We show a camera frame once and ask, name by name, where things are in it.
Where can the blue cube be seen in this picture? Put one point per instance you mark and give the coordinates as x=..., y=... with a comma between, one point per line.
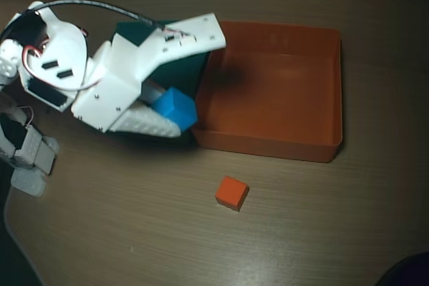
x=177, y=108

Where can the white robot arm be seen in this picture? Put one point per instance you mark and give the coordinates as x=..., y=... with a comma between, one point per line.
x=63, y=48

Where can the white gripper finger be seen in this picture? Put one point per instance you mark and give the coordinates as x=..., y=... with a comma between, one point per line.
x=152, y=91
x=147, y=122

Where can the teal plastic box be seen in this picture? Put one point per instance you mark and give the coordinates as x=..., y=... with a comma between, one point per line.
x=181, y=71

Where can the dark round object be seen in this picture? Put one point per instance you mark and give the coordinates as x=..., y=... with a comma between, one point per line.
x=412, y=272

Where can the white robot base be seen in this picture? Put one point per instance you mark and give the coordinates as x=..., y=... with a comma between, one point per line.
x=28, y=183

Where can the orange plastic box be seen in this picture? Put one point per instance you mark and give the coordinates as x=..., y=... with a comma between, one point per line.
x=275, y=98

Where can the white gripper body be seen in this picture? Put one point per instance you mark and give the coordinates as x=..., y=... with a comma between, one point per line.
x=106, y=104

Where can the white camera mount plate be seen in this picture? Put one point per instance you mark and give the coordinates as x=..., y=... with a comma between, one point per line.
x=187, y=38

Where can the orange cube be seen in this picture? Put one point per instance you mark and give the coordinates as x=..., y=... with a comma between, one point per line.
x=231, y=192

